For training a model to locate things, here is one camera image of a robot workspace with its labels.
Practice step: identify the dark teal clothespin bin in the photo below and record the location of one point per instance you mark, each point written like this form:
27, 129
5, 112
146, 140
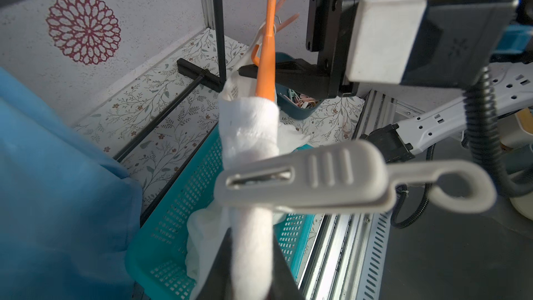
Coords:
289, 108

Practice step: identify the white clothespin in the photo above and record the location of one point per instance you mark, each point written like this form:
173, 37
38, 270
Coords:
345, 178

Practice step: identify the white t-shirt black print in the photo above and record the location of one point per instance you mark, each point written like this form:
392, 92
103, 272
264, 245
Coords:
250, 130

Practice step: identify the light blue garment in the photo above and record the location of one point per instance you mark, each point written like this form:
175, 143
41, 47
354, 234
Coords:
68, 210

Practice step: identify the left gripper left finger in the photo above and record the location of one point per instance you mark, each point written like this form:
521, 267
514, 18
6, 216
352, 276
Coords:
218, 283

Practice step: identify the colourful clothespins pile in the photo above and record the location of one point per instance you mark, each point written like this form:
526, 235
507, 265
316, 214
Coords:
301, 100

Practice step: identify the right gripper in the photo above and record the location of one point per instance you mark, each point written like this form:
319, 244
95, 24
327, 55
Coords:
333, 22

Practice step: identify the black clothes rack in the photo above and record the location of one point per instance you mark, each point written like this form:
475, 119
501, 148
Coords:
198, 75

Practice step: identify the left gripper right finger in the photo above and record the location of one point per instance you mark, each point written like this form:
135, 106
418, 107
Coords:
283, 285

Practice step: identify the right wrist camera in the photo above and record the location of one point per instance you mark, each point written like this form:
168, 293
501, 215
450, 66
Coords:
425, 43

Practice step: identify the teal laundry basket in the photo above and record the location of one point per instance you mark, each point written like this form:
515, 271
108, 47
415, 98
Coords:
156, 257

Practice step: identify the orange plastic hanger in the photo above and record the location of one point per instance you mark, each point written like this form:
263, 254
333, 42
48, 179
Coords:
266, 77

